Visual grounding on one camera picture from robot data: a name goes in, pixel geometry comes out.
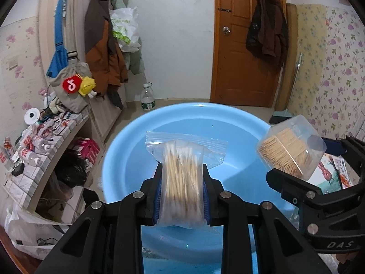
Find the brown wooden door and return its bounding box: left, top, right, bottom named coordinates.
left=210, top=0, right=287, bottom=109

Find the white and green plastic bag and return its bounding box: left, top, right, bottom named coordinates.
left=110, top=7, right=141, bottom=52

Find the person's right hand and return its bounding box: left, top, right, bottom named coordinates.
left=336, top=253, right=355, bottom=274

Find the teal broom with dustpan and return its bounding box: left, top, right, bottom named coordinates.
left=269, top=54, right=303, bottom=124

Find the white floor plastic bag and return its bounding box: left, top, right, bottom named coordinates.
left=4, top=205, right=72, bottom=260

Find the white and red snack packet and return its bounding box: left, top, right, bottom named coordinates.
left=331, top=154, right=352, bottom=190

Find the white toilet paper roll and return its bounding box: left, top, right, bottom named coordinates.
left=24, top=108, right=41, bottom=124

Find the clear plastic water bottle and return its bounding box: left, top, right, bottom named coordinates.
left=141, top=83, right=156, bottom=111

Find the white tiled shelf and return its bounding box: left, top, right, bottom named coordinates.
left=0, top=111, right=92, bottom=214

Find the beige wooden wardrobe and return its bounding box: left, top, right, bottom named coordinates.
left=38, top=0, right=126, bottom=143

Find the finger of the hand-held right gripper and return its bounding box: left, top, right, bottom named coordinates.
left=266, top=169, right=324, bottom=206
left=323, top=135, right=365, bottom=183

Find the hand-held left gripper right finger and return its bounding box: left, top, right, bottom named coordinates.
left=201, top=164, right=334, bottom=274

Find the light blue plastic basin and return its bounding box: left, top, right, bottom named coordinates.
left=102, top=103, right=300, bottom=274

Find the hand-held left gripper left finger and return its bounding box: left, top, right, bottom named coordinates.
left=34, top=164, right=164, bottom=274

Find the brown and orange jacket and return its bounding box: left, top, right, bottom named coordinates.
left=85, top=0, right=129, bottom=109

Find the red round plush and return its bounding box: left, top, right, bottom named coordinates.
left=63, top=76, right=80, bottom=95

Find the yellow plush toy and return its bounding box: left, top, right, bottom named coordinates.
left=78, top=74, right=102, bottom=99

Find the grey shoulder bag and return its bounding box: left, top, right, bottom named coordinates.
left=50, top=60, right=92, bottom=113

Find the black plastic bag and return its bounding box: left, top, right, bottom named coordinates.
left=55, top=154, right=87, bottom=187

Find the clear box of toothpicks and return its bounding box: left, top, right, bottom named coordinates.
left=256, top=115, right=327, bottom=181

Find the clear bag of cotton swabs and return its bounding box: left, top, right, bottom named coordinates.
left=145, top=131, right=229, bottom=234

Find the pink box under shelf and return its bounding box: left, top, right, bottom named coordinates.
left=70, top=137, right=100, bottom=169

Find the blue hanging garment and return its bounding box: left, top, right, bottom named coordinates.
left=46, top=0, right=70, bottom=77

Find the printed landscape desktop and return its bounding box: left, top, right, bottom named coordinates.
left=141, top=151, right=361, bottom=274

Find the dark brown hanging coat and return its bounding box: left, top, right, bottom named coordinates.
left=246, top=0, right=289, bottom=65

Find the yellow floral foam board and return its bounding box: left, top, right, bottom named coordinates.
left=285, top=3, right=328, bottom=115

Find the clutter of small bottles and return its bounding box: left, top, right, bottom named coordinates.
left=0, top=111, right=86, bottom=177

